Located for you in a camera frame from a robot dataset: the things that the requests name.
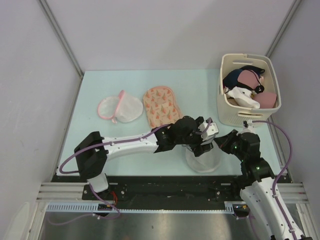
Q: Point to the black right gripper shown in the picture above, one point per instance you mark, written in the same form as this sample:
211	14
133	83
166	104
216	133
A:
224	141

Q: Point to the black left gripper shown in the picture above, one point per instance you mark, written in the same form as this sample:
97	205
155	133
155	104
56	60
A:
197	147

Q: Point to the white mesh laundry bag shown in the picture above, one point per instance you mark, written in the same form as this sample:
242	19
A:
207	162

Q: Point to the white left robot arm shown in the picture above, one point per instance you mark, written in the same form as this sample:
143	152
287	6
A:
94	151

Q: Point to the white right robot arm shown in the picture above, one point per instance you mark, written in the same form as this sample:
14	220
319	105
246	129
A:
258	188

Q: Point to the floral peach mesh laundry bag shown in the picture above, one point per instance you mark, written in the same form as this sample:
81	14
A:
161	106

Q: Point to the pink round mesh laundry bag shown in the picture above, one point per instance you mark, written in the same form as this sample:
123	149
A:
122	108

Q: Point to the navy blue bra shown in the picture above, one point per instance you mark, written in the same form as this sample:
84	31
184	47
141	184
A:
248	75

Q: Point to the cream perforated plastic basket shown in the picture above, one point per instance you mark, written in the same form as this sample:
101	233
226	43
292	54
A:
229	113

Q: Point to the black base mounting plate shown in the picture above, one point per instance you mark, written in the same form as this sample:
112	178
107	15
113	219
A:
167	190

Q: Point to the white garment in basket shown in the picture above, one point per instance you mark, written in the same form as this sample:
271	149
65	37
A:
242	97

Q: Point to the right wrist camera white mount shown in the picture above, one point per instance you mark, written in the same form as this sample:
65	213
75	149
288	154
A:
248	127

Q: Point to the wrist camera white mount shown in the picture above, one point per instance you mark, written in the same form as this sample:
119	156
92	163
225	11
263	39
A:
208	130
248	127

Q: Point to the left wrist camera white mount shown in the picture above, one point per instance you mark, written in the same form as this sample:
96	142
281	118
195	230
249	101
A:
208	130

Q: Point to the pink bra with black straps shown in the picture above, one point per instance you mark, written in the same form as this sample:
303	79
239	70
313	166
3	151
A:
266	99

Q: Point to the white slotted cable duct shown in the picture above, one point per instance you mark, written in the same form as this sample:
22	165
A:
227	207

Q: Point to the aluminium frame rail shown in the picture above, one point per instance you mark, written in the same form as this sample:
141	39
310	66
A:
60	192

